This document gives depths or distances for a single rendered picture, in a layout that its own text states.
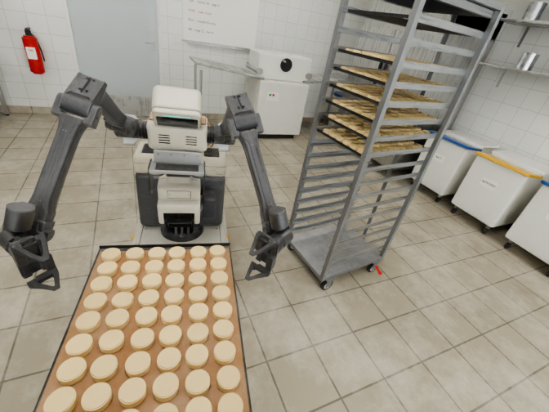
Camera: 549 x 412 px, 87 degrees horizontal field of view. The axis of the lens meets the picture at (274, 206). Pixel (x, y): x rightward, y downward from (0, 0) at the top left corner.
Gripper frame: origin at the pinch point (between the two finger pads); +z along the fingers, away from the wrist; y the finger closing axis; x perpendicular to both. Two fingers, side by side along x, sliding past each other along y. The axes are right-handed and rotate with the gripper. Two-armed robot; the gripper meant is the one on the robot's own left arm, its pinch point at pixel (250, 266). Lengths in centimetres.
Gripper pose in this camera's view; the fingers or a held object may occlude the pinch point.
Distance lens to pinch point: 82.9
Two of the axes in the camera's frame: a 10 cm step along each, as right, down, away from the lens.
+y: -1.6, 8.2, 5.4
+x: -8.3, -4.2, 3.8
